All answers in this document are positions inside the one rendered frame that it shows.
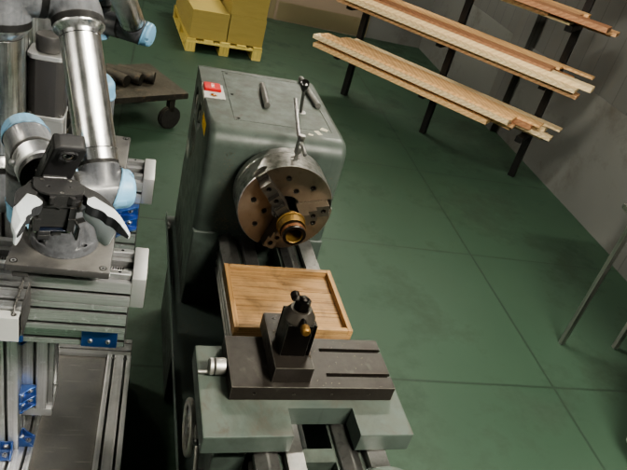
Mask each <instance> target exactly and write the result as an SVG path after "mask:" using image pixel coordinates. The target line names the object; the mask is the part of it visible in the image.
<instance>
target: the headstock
mask: <svg viewBox="0 0 627 470"><path fill-rule="evenodd" d="M204 81H205V82H212V83H217V84H220V85H221V86H223V90H224V93H225V97H226V100H220V99H215V98H208V97H205V98H204V100H203V95H202V83H203V82H204ZM261 82H263V83H265V86H266V90H267V93H268V97H269V101H270V105H271V106H270V107H269V108H265V107H264V103H263V100H262V95H261V91H260V86H259V84H260V83H261ZM309 87H310V89H311V90H312V92H313V94H314V95H315V97H316V98H317V100H318V102H319V103H320V104H321V107H320V108H319V109H316V108H315V106H314V104H313V102H312V101H311V99H310V97H309V96H308V94H307V93H306V91H305V97H304V103H303V109H302V111H304V112H305V114H304V115H302V114H299V121H300V133H301V134H304V135H305V136H306V137H305V140H304V147H305V150H306V153H307V154H308V155H309V156H311V157H312V158H313V159H314V160H315V161H316V162H317V163H318V165H319V166H320V168H321V170H322V172H323V174H324V176H325V178H326V180H327V183H328V186H329V188H330V190H331V194H332V199H331V204H332V202H333V198H334V195H335V191H336V188H337V185H338V182H339V179H340V176H341V170H342V167H343V163H344V161H345V157H346V145H345V142H344V141H343V139H342V137H341V135H340V133H339V131H338V129H337V127H336V125H335V124H334V122H333V120H332V118H331V116H330V115H329V113H328V111H327V109H326V108H325V106H324V104H323V102H322V100H321V99H320V97H319V95H318V93H317V91H316V90H315V88H314V85H312V84H311V83H310V86H309ZM301 93H302V91H301V88H300V82H299V81H296V80H290V79H283V78H278V77H272V76H262V75H256V74H250V73H245V72H238V71H232V70H227V69H221V68H215V67H210V66H204V65H199V66H198V72H197V78H196V85H195V90H194V97H193V103H192V109H191V116H190V122H189V128H188V139H187V146H186V152H185V158H186V167H187V176H188V193H189V202H190V211H191V220H192V226H193V227H194V228H195V229H197V230H202V231H213V232H225V233H236V234H245V233H244V231H243V230H242V228H241V226H240V224H239V223H238V222H239V221H238V220H237V219H238V217H237V213H236V208H235V204H234V199H233V184H234V180H235V178H236V175H237V173H238V172H239V171H240V169H241V168H242V167H243V166H244V164H245V163H246V162H247V161H249V160H250V159H251V158H253V157H254V156H255V155H257V154H258V153H261V152H263V151H266V150H269V149H273V148H279V147H287V148H294V149H295V147H296V143H297V141H298V137H297V130H296V120H295V110H294V100H293V99H294V98H295V97H296V98H297V102H298V110H300V99H301ZM201 104H202V105H201ZM321 128H324V129H326V130H328V131H327V132H325V131H321V130H320V129H321ZM314 131H319V132H321V133H322V134H323V135H318V134H317V133H316V132H314ZM309 133H310V134H313V136H311V135H309ZM225 152H226V153H225ZM231 153H232V154H231ZM234 153H235V154H234ZM227 155H228V156H227ZM224 158H225V159H224ZM229 159H230V160H229ZM224 163H225V164H224ZM228 163H229V164H228ZM232 163H233V164H232ZM230 165H231V166H230ZM233 168H234V169H233ZM223 173H224V174H225V175H224V174H223ZM330 178H332V179H330ZM231 181H232V182H231ZM223 185H224V186H223ZM334 185H335V186H334ZM220 194H221V195H220ZM218 196H219V197H218ZM224 198H225V199H224ZM225 202H226V203H225ZM219 204H220V205H219ZM227 205H228V206H227ZM220 208H221V209H220ZM218 209H219V210H218ZM222 210H223V211H222ZM221 212H222V213H221ZM224 212H225V213H224ZM219 215H220V216H219ZM224 217H225V218H226V220H225V218H224ZM216 218H217V219H216ZM220 218H222V219H220ZM222 220H223V222H221V221H222ZM227 220H228V222H227ZM231 221H232V222H231ZM234 222H237V223H234ZM220 223H221V224H220ZM217 224H218V225H217ZM232 224H233V225H232ZM236 224H239V225H236ZM220 225H221V226H220ZM224 225H225V226H224ZM235 225H236V226H235ZM236 227H237V228H236ZM224 228H225V229H224ZM227 228H228V229H227Z"/></svg>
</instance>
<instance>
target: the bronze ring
mask: <svg viewBox="0 0 627 470"><path fill-rule="evenodd" d="M276 228H277V230H278V232H279V234H280V236H281V237H282V239H283V241H284V242H285V243H286V244H289V245H296V244H299V243H301V242H303V241H304V239H305V237H306V227H305V219H304V216H303V215H302V214H300V213H297V212H295V211H290V212H288V213H285V214H282V215H281V216H280V217H279V218H278V219H277V221H276Z"/></svg>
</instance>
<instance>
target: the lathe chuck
mask: <svg viewBox="0 0 627 470"><path fill-rule="evenodd" d="M294 155H295V153H287V152H283V153H274V154H270V155H268V156H265V157H263V158H260V159H258V160H256V161H255V162H253V163H252V164H250V165H249V166H248V167H247V168H246V169H245V170H244V172H243V173H242V174H241V176H240V177H239V179H238V181H237V184H236V186H235V189H234V204H235V208H236V213H237V217H238V221H239V224H240V226H241V228H242V230H243V231H244V233H245V234H246V235H247V236H248V237H249V238H250V239H252V240H253V241H255V242H259V240H260V239H261V237H262V235H263V234H264V232H265V231H266V229H267V227H268V226H269V224H270V223H271V221H272V220H273V218H274V214H273V213H272V211H274V209H273V207H272V206H271V204H270V203H269V200H268V198H267V197H266V195H265V194H264V193H263V191H262V190H261V189H260V186H259V182H258V180H257V178H256V177H255V176H254V175H255V173H258V172H259V171H261V170H263V169H264V168H265V171H266V172H267V174H268V175H269V177H270V178H271V179H272V181H273V182H274V183H275V184H276V186H277V187H278V188H279V190H280V191H281V192H282V194H283V195H284V196H289V197H292V198H293V199H292V201H291V202H290V203H288V204H287V205H288V208H289V211H295V199H296V200H297V201H298V202H303V201H312V200H330V199H332V194H331V190H330V188H329V186H328V183H327V180H326V178H325V176H324V174H323V173H322V171H321V169H320V168H319V167H318V166H317V165H316V164H315V163H314V162H313V161H312V160H310V159H308V158H306V157H303V156H302V155H299V157H298V159H299V160H300V162H296V161H293V160H291V159H290V158H294ZM266 168H267V169H266ZM331 211H332V207H330V209H329V216H330V214H331ZM329 216H321V217H317V221H310V222H309V225H308V226H305V227H306V237H305V239H304V241H303V242H306V241H308V240H310V239H311V238H312V237H313V236H315V235H316V234H317V233H318V232H319V231H320V230H321V229H322V228H323V227H324V225H325V224H326V223H327V221H328V219H329ZM303 242H301V243H303ZM299 244H300V243H299ZM290 246H295V245H289V244H286V243H285V242H284V241H283V240H281V242H277V243H276V244H275V246H274V247H276V248H284V247H290Z"/></svg>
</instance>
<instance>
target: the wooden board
mask: <svg viewBox="0 0 627 470"><path fill-rule="evenodd" d="M222 276H223V282H224V288H225V294H226V300H227V306H228V312H229V318H230V330H231V335H232V336H245V337H262V336H261V331H260V322H261V319H262V315H263V312H270V313H282V309H283V307H284V306H288V305H290V304H291V303H293V302H294V301H293V300H292V299H291V296H290V293H291V292H292V291H294V290H297V291H299V292H300V296H303V295H305V296H307V297H308V298H309V299H310V300H311V301H312V303H311V307H312V309H313V313H314V315H315V321H316V322H317V326H318V327H317V330H316V333H315V336H314V338H315V339H350V338H351V336H352V333H353V329H352V327H351V325H350V322H349V320H348V317H347V314H346V312H345V309H344V307H343V305H342V302H341V298H340V295H339V292H338V290H337V287H336V285H335V283H334V280H333V278H332V275H331V272H330V270H309V269H296V268H282V267H269V266H255V265H242V264H229V263H224V266H223V270H222Z"/></svg>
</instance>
